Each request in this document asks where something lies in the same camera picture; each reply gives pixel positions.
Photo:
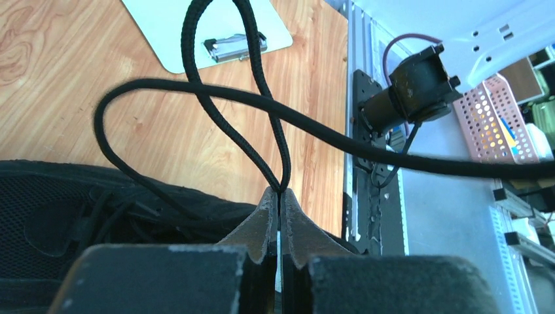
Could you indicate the pink perforated basket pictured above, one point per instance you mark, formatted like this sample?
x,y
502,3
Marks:
x,y
492,124

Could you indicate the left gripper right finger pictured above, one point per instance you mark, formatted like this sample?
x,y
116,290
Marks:
x,y
319,275

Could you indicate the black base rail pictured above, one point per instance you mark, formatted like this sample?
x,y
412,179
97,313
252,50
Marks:
x,y
373,217

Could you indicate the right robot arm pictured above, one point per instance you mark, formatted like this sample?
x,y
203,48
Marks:
x,y
476,40

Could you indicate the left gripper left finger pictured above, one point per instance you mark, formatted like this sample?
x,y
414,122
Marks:
x,y
235,275

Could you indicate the black sneaker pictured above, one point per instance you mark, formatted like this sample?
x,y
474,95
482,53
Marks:
x,y
51,213

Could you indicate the green clipboard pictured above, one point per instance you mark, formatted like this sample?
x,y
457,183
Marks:
x,y
220,35

